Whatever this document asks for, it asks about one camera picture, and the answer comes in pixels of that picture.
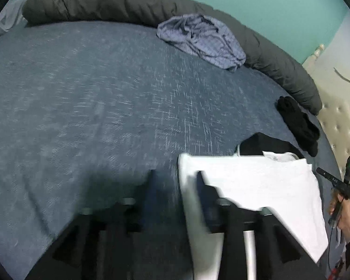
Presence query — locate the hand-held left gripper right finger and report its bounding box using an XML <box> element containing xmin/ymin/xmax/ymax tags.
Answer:
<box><xmin>197</xmin><ymin>171</ymin><xmax>327</xmax><ymax>280</ymax></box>

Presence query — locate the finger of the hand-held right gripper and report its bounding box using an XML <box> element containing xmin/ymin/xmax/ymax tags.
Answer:
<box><xmin>316</xmin><ymin>168</ymin><xmax>343</xmax><ymax>186</ymax></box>

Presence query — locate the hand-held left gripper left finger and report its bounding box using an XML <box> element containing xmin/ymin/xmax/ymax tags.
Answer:
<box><xmin>26</xmin><ymin>169</ymin><xmax>161</xmax><ymax>280</ymax></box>

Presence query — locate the white shirt with black trim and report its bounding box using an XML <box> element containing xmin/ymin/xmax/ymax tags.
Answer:
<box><xmin>177</xmin><ymin>133</ymin><xmax>329</xmax><ymax>280</ymax></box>

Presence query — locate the person's right hand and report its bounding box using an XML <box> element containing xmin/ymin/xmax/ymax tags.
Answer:
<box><xmin>329</xmin><ymin>199</ymin><xmax>350</xmax><ymax>236</ymax></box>

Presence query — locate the cream tufted headboard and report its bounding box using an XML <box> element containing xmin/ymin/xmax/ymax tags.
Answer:
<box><xmin>302</xmin><ymin>17</ymin><xmax>350</xmax><ymax>187</ymax></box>

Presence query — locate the crumpled black garment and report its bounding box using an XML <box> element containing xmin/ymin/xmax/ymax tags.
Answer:
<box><xmin>276</xmin><ymin>96</ymin><xmax>321</xmax><ymax>157</ymax></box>

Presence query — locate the bed with blue patterned sheet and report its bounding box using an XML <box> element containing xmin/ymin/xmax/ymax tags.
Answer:
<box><xmin>0</xmin><ymin>20</ymin><xmax>342</xmax><ymax>280</ymax></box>

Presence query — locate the purple checked garment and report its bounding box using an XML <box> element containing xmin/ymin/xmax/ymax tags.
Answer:
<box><xmin>157</xmin><ymin>14</ymin><xmax>247</xmax><ymax>73</ymax></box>

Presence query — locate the grey duvet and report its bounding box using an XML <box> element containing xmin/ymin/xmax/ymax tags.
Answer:
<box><xmin>22</xmin><ymin>0</ymin><xmax>323</xmax><ymax>116</ymax></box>

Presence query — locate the light grey sheet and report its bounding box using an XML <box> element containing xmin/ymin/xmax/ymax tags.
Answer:
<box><xmin>0</xmin><ymin>3</ymin><xmax>27</xmax><ymax>46</ymax></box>

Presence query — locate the black cable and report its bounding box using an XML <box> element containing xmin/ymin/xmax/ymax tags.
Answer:
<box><xmin>326</xmin><ymin>224</ymin><xmax>343</xmax><ymax>273</ymax></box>

